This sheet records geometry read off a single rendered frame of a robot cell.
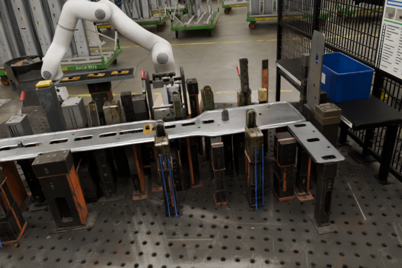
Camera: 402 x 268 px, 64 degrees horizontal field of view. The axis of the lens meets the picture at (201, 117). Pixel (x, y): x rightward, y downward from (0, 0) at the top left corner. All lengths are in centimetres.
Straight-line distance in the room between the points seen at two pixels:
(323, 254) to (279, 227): 18
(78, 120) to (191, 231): 70
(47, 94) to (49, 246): 71
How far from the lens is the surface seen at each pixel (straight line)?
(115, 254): 132
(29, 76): 428
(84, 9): 188
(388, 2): 154
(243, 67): 152
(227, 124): 138
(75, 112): 155
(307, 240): 131
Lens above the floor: 164
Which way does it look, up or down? 26 degrees down
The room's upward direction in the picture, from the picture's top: 5 degrees counter-clockwise
